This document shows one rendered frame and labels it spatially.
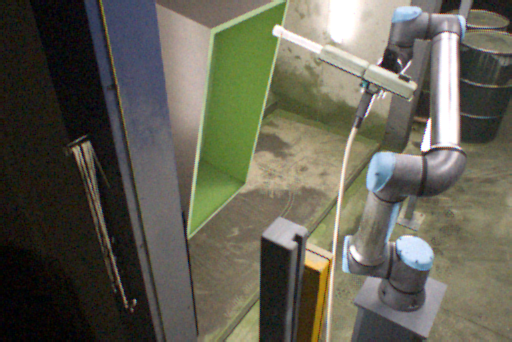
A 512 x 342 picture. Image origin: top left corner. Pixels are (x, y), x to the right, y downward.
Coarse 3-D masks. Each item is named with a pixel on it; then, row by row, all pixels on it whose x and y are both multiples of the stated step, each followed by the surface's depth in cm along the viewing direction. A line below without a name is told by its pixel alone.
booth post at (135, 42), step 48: (48, 0) 86; (96, 0) 82; (144, 0) 92; (48, 48) 94; (96, 48) 86; (144, 48) 96; (96, 96) 93; (144, 96) 101; (96, 144) 102; (144, 144) 106; (144, 192) 112; (144, 240) 119; (144, 288) 127; (144, 336) 146; (192, 336) 162
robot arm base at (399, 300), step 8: (384, 280) 184; (384, 288) 183; (392, 288) 178; (424, 288) 180; (384, 296) 182; (392, 296) 178; (400, 296) 176; (408, 296) 175; (416, 296) 176; (424, 296) 180; (392, 304) 179; (400, 304) 177; (408, 304) 176; (416, 304) 177; (408, 312) 178
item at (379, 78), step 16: (288, 32) 141; (320, 48) 138; (336, 48) 137; (336, 64) 136; (352, 64) 133; (368, 64) 134; (368, 80) 133; (384, 80) 130; (400, 80) 129; (368, 96) 136; (400, 96) 130
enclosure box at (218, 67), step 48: (192, 0) 171; (240, 0) 180; (288, 0) 199; (192, 48) 165; (240, 48) 227; (192, 96) 178; (240, 96) 243; (192, 144) 192; (240, 144) 262; (192, 192) 211
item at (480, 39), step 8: (472, 32) 392; (480, 32) 393; (488, 32) 392; (464, 40) 376; (472, 40) 377; (480, 40) 377; (488, 40) 377; (496, 40) 377; (504, 40) 377; (488, 48) 361; (496, 48) 362; (504, 48) 362
